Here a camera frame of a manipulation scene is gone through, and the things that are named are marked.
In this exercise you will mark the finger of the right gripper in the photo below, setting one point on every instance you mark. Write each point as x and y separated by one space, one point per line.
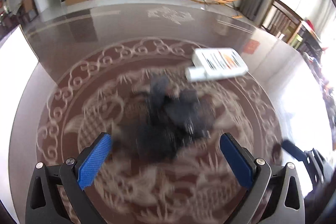
312 160

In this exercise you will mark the black mesh hair bow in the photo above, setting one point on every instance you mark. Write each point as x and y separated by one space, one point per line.
167 124

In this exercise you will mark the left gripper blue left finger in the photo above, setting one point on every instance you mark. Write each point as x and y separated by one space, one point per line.
44 203

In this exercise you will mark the wooden dining chair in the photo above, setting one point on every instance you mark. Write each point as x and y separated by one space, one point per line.
281 21

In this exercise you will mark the white paint set box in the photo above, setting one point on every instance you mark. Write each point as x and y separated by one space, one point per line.
211 64

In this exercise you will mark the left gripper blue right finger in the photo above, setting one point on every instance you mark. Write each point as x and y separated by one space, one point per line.
285 203

